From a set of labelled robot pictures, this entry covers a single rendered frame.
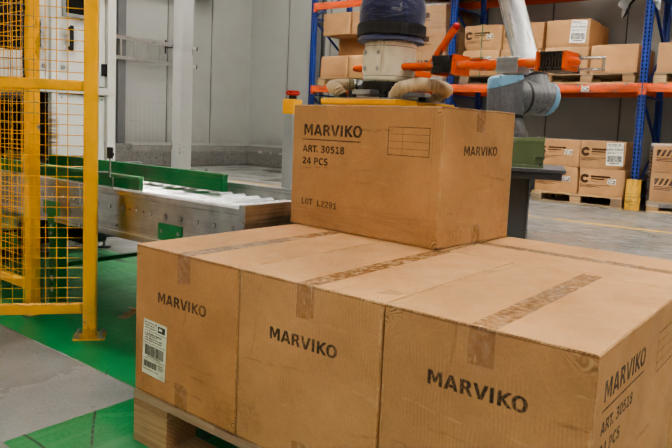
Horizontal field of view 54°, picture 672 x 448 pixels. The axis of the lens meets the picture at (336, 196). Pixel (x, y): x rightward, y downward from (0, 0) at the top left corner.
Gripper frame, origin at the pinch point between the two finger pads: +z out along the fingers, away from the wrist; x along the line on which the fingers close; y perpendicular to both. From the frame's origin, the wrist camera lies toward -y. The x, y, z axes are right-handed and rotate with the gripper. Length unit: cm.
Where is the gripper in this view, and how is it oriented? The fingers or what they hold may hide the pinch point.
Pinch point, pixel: (641, 15)
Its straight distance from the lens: 274.2
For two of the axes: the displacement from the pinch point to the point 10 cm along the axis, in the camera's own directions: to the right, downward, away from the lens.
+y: -8.7, 0.2, -4.9
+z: -0.1, 10.0, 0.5
